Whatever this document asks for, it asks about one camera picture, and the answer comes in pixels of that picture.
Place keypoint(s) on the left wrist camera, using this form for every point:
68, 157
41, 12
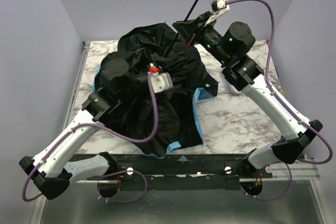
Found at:
159, 81

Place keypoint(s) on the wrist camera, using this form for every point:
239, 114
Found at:
159, 81
219, 8

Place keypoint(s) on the aluminium frame rail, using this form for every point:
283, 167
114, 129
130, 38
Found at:
299, 171

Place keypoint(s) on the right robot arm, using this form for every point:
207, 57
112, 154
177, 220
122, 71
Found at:
247, 76

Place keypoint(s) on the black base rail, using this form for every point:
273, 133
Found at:
191, 172

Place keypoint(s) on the blue folding umbrella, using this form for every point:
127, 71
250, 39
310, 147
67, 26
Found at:
159, 46

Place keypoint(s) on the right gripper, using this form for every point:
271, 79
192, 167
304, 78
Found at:
197, 26

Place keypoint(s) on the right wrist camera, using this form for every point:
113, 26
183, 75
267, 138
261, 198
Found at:
219, 8

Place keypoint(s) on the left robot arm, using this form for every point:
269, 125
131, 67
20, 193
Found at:
51, 170

